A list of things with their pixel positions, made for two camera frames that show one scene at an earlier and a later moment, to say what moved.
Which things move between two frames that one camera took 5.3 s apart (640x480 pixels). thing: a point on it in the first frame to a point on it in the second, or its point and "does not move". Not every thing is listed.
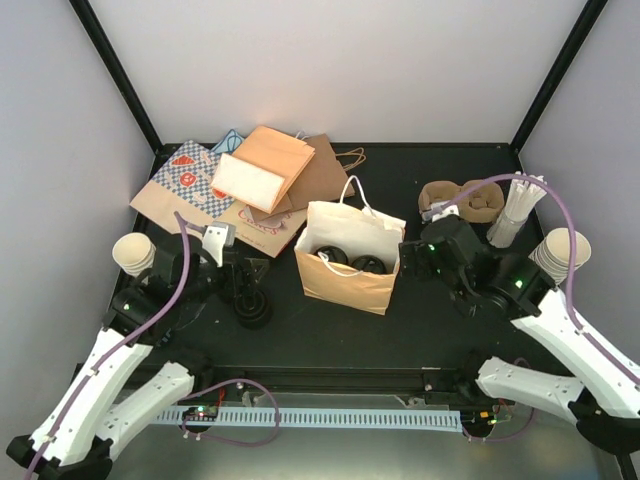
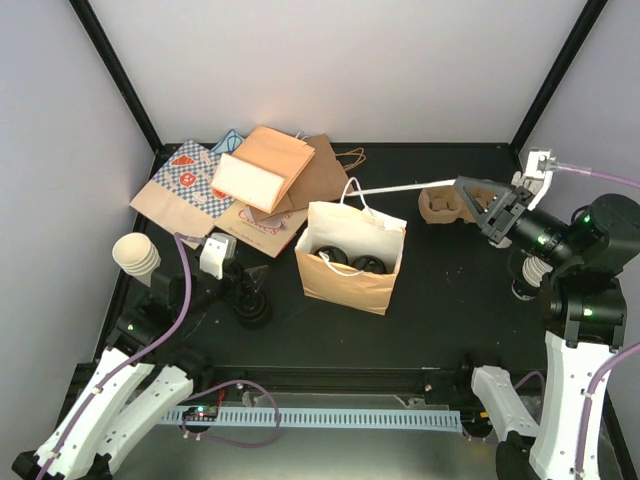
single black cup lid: x=369 y=263 does not move
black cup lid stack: x=252 y=309 does not move
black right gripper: x=406 y=255 to x=482 y=214
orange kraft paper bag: x=349 y=251 does not move
